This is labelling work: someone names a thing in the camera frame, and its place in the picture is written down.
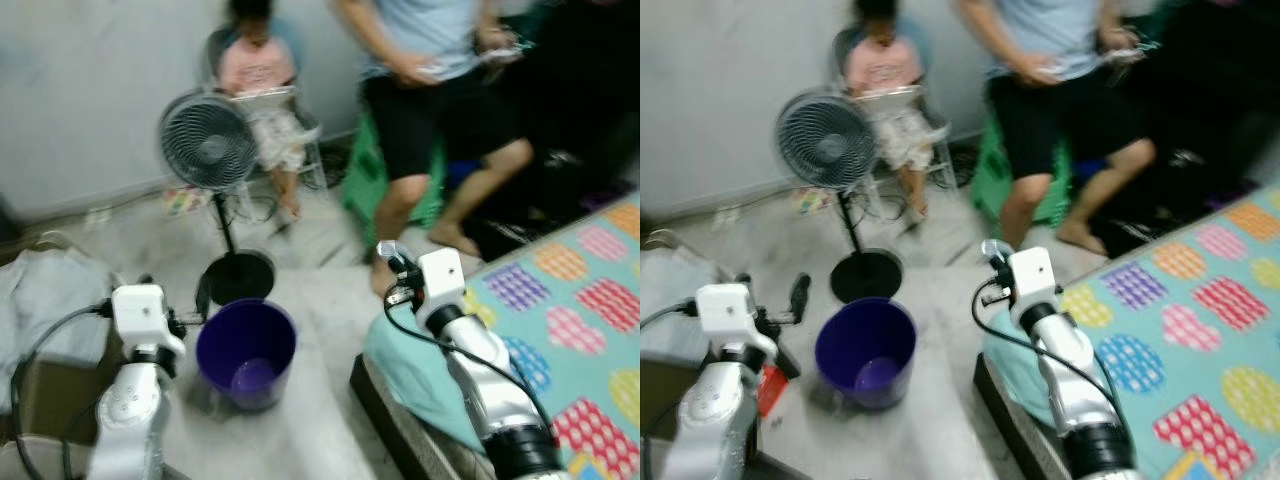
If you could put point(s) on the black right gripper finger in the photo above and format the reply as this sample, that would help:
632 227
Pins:
402 272
1000 268

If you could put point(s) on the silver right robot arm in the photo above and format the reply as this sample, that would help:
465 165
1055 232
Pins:
1085 390
490 390

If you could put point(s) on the purple plastic bucket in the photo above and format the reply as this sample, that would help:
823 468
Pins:
865 350
245 350

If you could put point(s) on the red packet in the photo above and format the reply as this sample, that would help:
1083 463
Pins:
772 390

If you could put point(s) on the grey cloth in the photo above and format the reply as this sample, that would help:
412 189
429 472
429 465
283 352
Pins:
50 300
665 295

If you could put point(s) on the green plastic stool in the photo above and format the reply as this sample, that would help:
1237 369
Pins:
365 185
992 185

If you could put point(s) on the small colourful floor item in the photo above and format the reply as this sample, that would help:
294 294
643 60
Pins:
187 201
814 200

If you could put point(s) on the small grey chair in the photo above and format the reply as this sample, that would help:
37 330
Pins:
315 160
940 160

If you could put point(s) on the teal blanket with colourful hearts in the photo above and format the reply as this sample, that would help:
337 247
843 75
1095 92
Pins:
560 330
1180 330

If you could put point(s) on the brown cardboard box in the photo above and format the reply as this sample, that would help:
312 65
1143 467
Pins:
45 400

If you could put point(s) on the adult in blue shirt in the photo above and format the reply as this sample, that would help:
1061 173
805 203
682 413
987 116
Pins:
1055 110
430 110

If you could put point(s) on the child in pink shirt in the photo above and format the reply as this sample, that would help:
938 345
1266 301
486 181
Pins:
883 80
258 80

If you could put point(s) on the black luggage bag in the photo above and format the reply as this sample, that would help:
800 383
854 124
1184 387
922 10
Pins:
1200 110
580 120

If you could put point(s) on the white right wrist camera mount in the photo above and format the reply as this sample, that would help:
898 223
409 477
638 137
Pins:
1032 275
443 278

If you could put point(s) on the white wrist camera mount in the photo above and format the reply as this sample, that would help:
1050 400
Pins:
140 315
443 278
725 315
1032 275

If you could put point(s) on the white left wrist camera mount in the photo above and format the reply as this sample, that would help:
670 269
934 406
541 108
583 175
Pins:
725 315
140 315

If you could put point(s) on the grey pedestal fan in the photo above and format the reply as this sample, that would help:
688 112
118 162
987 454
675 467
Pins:
208 140
826 140

